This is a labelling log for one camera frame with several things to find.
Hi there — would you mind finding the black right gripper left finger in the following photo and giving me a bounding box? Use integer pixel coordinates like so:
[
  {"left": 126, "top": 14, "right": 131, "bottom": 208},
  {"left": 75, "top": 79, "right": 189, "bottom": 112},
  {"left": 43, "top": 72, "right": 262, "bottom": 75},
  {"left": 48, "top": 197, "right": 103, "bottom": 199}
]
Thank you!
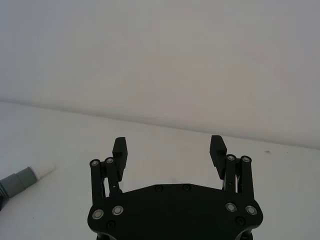
[{"left": 89, "top": 136, "right": 129, "bottom": 206}]

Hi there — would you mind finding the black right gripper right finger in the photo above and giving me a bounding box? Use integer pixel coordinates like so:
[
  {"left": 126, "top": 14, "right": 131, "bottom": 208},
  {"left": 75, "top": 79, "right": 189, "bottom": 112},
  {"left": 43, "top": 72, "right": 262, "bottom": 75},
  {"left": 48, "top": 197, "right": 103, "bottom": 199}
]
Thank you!
[{"left": 208, "top": 135, "right": 255, "bottom": 200}]

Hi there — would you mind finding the grey and white plug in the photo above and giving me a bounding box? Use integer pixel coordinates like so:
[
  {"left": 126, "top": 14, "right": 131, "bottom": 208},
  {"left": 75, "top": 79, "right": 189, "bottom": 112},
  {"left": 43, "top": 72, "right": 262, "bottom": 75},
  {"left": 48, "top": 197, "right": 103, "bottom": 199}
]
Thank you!
[{"left": 0, "top": 163, "right": 56, "bottom": 211}]

